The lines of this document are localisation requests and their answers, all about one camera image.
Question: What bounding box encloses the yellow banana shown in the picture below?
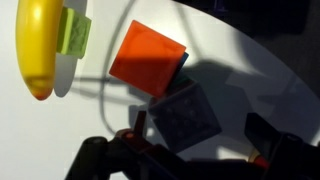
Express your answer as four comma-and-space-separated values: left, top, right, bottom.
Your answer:
15, 0, 64, 100

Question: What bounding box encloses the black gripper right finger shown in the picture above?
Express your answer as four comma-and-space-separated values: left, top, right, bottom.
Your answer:
244, 113, 282, 162

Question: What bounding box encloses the orange building block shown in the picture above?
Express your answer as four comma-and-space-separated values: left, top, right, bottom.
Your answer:
109, 20, 186, 97

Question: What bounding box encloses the grey building block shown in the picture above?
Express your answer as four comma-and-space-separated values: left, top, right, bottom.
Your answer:
148, 83, 222, 153

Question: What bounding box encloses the teal building block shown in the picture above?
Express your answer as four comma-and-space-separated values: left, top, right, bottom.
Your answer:
170, 53, 189, 87

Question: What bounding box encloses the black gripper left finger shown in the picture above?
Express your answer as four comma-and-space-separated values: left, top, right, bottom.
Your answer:
133, 111, 147, 137

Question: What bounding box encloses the yellow-green building block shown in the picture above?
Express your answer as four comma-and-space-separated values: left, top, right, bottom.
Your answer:
57, 7, 91, 58

